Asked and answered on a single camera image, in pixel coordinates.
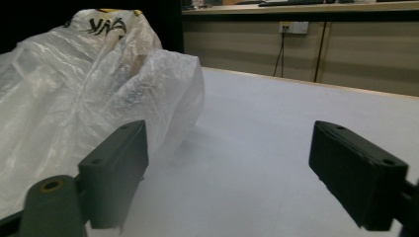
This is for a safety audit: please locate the translucent white plastic bag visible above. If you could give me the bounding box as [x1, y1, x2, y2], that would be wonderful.
[0, 8, 206, 220]

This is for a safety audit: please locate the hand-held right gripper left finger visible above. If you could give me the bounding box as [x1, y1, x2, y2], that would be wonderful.
[78, 119, 150, 230]

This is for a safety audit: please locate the wooden desk with panels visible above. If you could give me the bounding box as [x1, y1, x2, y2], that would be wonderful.
[181, 0, 419, 98]

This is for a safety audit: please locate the white wall outlet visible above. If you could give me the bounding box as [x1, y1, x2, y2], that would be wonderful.
[279, 21, 309, 36]

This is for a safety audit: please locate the black power cable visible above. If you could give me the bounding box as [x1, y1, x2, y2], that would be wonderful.
[273, 29, 286, 78]
[281, 33, 286, 79]

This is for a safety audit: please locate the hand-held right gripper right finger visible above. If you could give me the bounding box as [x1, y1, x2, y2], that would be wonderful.
[308, 119, 410, 232]

